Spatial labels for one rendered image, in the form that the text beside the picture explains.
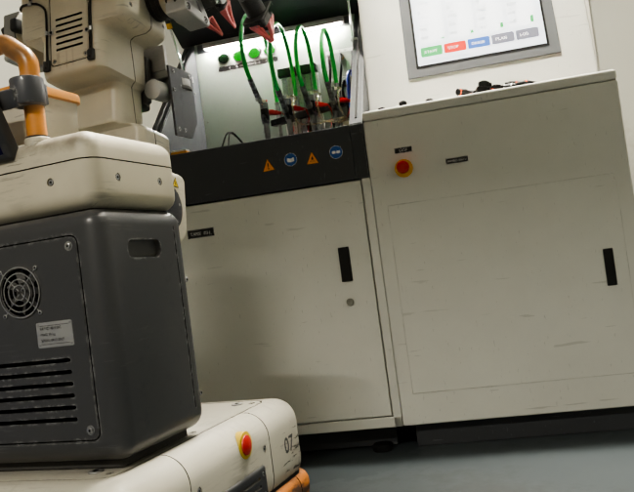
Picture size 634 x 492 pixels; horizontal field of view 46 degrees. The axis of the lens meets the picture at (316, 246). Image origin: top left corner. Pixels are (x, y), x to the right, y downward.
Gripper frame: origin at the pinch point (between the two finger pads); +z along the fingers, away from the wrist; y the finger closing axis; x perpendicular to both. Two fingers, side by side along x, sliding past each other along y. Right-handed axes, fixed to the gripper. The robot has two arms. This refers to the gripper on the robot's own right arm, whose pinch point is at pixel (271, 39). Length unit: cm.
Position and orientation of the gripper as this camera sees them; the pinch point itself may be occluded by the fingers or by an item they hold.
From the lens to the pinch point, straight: 223.5
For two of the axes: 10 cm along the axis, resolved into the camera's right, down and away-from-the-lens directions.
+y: 2.1, -7.4, 6.4
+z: 4.2, 6.6, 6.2
